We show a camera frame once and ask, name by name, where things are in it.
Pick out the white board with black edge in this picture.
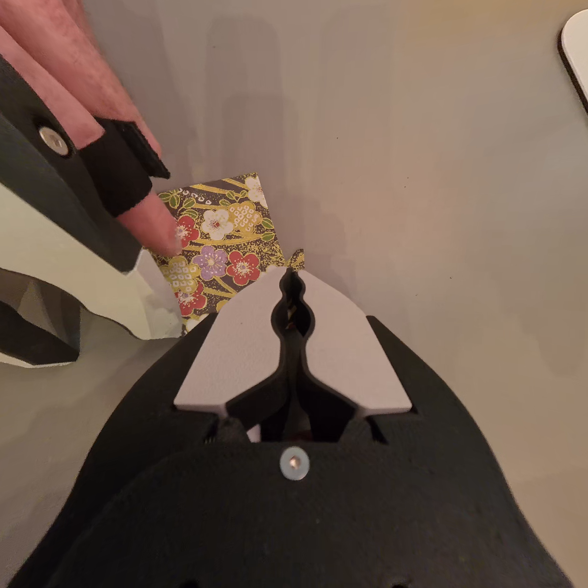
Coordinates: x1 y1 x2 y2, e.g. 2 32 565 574
557 9 588 116

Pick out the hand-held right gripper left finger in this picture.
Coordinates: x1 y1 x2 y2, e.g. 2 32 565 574
174 266 295 443

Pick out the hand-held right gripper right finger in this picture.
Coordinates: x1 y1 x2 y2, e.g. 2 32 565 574
286 269 413 443

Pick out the person's left hand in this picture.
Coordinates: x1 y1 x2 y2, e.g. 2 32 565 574
0 0 185 257

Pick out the floral patterned origami paper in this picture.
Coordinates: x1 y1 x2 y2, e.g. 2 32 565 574
146 172 306 338

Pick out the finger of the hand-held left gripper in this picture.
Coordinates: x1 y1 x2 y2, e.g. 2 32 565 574
0 270 82 368
0 185 183 341

